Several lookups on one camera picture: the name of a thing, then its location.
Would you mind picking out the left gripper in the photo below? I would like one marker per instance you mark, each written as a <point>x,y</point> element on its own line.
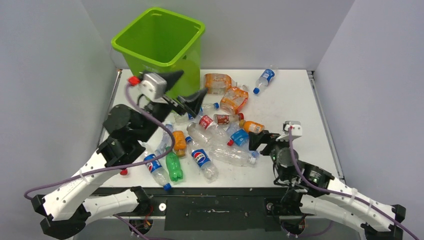
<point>193,102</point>

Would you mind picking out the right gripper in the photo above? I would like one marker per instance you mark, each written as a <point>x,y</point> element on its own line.
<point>255,139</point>

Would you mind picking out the orange juice bottle barcode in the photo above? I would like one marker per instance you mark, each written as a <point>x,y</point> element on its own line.
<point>251,126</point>

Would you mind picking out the crushed orange label bottle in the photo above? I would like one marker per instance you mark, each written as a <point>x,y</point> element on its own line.
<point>234,99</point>

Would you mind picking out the small orange juice bottle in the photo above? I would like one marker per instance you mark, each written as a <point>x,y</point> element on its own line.
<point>180,143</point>

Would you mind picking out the small blue label bottle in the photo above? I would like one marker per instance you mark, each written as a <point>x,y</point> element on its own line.
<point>263,81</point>

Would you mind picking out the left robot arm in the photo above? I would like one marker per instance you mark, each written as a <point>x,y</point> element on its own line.
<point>70,207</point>

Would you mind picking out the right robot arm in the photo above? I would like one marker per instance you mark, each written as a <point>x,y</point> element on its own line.
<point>315,191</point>

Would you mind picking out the green plastic bin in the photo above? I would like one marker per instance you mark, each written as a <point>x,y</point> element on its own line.
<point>163,41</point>

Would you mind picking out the large orange label bottle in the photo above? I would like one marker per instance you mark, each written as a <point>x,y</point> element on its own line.
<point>218,83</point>

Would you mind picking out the red label clear bottle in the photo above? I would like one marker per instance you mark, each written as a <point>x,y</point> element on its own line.
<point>217,132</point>

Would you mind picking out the red cap tea bottle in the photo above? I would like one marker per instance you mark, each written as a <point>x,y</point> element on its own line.
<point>226,119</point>

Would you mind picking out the Pepsi bottle blue label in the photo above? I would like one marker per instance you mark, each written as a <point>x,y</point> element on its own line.
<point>198,153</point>

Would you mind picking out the Pepsi bottle blue cap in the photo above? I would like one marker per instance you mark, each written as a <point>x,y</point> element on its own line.
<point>155,168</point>

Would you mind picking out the green plastic bottle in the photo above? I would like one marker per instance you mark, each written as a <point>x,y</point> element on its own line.
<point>173,166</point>

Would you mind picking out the red label Nongfu bottle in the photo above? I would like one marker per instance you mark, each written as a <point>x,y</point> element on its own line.
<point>123,172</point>

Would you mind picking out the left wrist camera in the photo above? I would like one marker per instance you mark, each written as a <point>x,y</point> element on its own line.
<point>153,86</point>

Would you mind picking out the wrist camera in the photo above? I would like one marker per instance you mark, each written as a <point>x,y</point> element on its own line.
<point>153,86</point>
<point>290,130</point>

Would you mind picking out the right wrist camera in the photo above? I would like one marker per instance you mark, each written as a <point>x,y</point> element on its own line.
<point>290,130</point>

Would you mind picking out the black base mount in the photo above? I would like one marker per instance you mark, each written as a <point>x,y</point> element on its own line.
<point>221,209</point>

